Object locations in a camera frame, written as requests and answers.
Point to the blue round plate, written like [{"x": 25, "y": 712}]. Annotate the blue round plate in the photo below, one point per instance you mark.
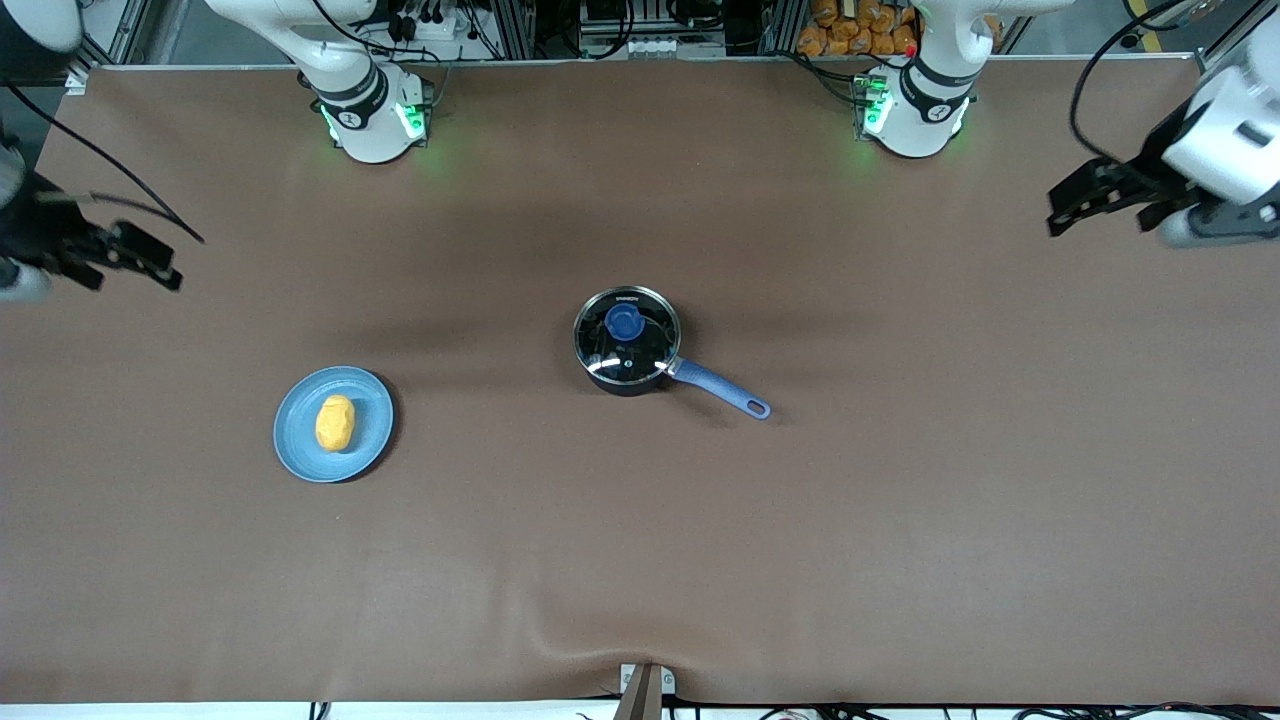
[{"x": 300, "y": 440}]

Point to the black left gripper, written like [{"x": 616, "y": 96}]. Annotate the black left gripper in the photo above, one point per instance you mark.
[{"x": 1146, "y": 166}]

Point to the grey electronics box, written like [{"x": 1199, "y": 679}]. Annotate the grey electronics box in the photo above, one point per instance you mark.
[{"x": 650, "y": 25}]

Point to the glass lid with blue knob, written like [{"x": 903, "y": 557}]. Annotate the glass lid with blue knob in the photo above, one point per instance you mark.
[{"x": 627, "y": 335}]

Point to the white power strip with plugs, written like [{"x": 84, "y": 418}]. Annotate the white power strip with plugs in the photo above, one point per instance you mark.
[{"x": 420, "y": 20}]

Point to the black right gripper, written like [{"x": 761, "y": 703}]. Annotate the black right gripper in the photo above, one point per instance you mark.
[{"x": 38, "y": 232}]

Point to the metal table clamp bracket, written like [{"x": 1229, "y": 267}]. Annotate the metal table clamp bracket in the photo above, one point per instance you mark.
[{"x": 646, "y": 690}]

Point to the bag of orange bread rolls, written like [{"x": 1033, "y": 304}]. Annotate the bag of orange bread rolls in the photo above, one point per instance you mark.
[{"x": 850, "y": 30}]

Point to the yellow potato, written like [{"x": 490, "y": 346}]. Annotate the yellow potato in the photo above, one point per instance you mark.
[{"x": 335, "y": 423}]

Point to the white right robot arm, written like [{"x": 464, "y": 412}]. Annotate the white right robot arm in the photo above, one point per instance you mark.
[{"x": 365, "y": 110}]

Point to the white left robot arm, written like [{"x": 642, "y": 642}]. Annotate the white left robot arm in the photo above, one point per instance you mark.
[{"x": 925, "y": 105}]

